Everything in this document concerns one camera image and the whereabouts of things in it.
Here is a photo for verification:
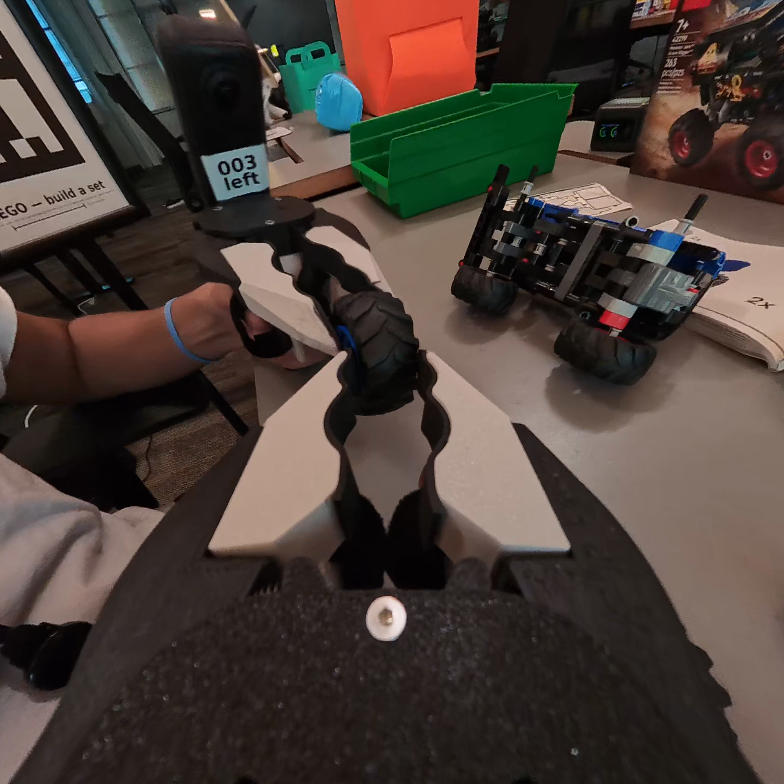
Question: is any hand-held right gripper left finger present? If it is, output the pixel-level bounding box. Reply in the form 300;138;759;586
207;352;371;563

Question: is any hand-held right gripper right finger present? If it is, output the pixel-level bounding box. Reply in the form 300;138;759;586
416;350;573;564

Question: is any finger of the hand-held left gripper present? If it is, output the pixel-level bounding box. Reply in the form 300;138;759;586
300;224;394;306
219;241;344;363

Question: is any black lego tire blue rim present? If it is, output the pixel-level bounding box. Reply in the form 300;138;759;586
331;291;420;417

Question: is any person's left forearm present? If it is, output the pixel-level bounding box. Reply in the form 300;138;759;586
0;303;185;406

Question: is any blue black lego truck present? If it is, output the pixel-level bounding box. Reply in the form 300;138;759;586
450;164;730;387

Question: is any lego set box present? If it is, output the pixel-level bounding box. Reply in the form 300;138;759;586
631;0;784;206

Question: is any person's left hand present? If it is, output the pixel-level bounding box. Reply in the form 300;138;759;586
165;282;314;371

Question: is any green tote bag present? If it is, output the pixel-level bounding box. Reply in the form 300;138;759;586
278;40;341;114

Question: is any blue wristband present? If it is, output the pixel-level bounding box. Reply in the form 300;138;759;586
162;297;212;363

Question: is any blue wrapped bundle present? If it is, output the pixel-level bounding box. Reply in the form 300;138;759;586
314;72;364;132

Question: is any green plastic bin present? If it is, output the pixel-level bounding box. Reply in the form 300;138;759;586
349;82;579;220

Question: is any framed marker sign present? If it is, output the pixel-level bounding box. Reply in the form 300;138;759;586
0;0;151;255

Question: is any orange plastic bin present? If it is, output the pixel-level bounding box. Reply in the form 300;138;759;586
334;0;481;117

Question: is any white sticker sheet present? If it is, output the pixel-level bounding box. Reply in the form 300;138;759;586
502;181;633;216

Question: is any black power station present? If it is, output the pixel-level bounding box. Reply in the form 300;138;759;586
590;98;650;154

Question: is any white instruction booklet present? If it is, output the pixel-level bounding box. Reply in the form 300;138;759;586
649;217;784;373

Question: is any black harness strap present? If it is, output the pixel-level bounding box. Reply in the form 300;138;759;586
0;621;93;692

